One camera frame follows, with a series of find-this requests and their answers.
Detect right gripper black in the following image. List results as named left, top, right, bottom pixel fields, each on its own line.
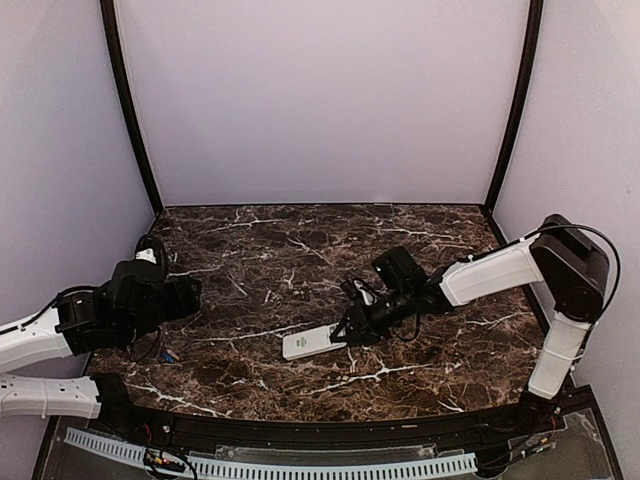
left=330, top=284, right=415, bottom=344

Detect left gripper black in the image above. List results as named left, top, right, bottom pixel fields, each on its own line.
left=120, top=275, right=201, bottom=346

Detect white remote control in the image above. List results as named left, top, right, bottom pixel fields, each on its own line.
left=282, top=323, right=347, bottom=361

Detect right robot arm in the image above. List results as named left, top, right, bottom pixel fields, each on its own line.
left=329, top=214, right=621, bottom=434

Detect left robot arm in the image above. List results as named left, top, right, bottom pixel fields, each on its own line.
left=1, top=235, right=202, bottom=436

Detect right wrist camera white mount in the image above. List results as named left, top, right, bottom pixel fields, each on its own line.
left=340, top=278, right=379, bottom=306

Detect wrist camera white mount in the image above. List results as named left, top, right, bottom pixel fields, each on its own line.
left=340, top=278, right=379, bottom=306
left=135, top=248, right=157, bottom=264

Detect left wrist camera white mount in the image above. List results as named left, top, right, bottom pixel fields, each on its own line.
left=135, top=248, right=157, bottom=264

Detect white slotted cable duct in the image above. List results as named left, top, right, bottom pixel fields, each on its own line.
left=64, top=428, right=477, bottom=479

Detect black front table rail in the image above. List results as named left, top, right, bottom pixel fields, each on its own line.
left=54, top=387, right=596, bottom=454

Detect left black frame post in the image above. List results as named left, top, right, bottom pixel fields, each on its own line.
left=99, top=0, right=164, bottom=217

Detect black frame post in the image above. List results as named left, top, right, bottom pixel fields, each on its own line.
left=483, top=0, right=544, bottom=217
left=99, top=0, right=164, bottom=217

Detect right black frame post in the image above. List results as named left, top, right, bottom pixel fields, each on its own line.
left=483, top=0, right=544, bottom=217

